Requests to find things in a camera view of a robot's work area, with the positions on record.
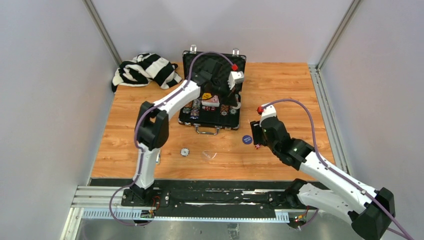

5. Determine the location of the blue small blind button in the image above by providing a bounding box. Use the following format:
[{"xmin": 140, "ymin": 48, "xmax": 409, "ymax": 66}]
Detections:
[{"xmin": 242, "ymin": 135, "xmax": 253, "ymax": 145}]

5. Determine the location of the grey white poker chip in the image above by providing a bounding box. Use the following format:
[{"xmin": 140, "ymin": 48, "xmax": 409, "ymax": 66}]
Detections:
[{"xmin": 180, "ymin": 148, "xmax": 190, "ymax": 157}]

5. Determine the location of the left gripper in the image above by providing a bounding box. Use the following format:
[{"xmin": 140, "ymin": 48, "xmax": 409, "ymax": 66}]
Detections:
[{"xmin": 209, "ymin": 78, "xmax": 238, "ymax": 107}]

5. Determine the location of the black poker set case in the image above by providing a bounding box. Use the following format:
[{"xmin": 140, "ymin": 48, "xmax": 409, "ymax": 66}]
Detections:
[{"xmin": 178, "ymin": 48, "xmax": 247, "ymax": 135}]

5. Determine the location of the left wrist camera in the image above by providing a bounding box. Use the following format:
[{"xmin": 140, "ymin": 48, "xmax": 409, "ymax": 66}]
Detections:
[{"xmin": 227, "ymin": 71, "xmax": 245, "ymax": 90}]

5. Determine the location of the black white striped cloth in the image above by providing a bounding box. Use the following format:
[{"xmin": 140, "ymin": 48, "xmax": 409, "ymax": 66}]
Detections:
[{"xmin": 111, "ymin": 52, "xmax": 182, "ymax": 93}]

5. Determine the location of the red playing card deck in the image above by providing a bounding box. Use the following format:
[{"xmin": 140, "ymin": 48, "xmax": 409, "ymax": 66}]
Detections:
[{"xmin": 201, "ymin": 95, "xmax": 220, "ymax": 108}]

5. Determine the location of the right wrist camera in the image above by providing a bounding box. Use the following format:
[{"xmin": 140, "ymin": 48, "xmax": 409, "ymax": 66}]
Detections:
[{"xmin": 259, "ymin": 104, "xmax": 277, "ymax": 126}]

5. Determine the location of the yellow big blind button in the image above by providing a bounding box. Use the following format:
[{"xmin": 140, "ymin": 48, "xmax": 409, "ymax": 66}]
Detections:
[{"xmin": 201, "ymin": 93, "xmax": 213, "ymax": 101}]

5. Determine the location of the green chip row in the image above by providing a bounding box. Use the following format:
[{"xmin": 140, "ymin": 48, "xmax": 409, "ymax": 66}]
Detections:
[{"xmin": 182, "ymin": 101, "xmax": 193, "ymax": 114}]

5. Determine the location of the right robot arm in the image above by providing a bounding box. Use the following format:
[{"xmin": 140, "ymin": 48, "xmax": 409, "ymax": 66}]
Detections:
[{"xmin": 250, "ymin": 116, "xmax": 396, "ymax": 240}]

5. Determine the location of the clear dealer button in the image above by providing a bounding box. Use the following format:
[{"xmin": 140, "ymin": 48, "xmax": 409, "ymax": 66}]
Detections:
[{"xmin": 201, "ymin": 150, "xmax": 218, "ymax": 161}]

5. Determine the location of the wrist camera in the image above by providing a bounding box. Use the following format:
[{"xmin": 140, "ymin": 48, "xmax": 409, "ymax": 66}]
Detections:
[
  {"xmin": 259, "ymin": 104, "xmax": 277, "ymax": 126},
  {"xmin": 227, "ymin": 71, "xmax": 245, "ymax": 90}
]

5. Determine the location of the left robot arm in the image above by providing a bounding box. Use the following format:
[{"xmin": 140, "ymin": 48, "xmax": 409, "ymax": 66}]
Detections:
[{"xmin": 129, "ymin": 63, "xmax": 245, "ymax": 207}]

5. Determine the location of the orange black chip row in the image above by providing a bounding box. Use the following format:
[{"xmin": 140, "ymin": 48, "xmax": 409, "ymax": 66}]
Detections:
[{"xmin": 220, "ymin": 104, "xmax": 230, "ymax": 116}]

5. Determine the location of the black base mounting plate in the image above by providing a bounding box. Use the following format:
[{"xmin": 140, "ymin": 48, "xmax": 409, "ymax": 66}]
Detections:
[{"xmin": 120, "ymin": 179, "xmax": 315, "ymax": 219}]

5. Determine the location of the blue card deck box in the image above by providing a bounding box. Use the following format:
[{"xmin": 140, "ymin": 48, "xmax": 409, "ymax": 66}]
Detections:
[{"xmin": 155, "ymin": 149, "xmax": 161, "ymax": 165}]

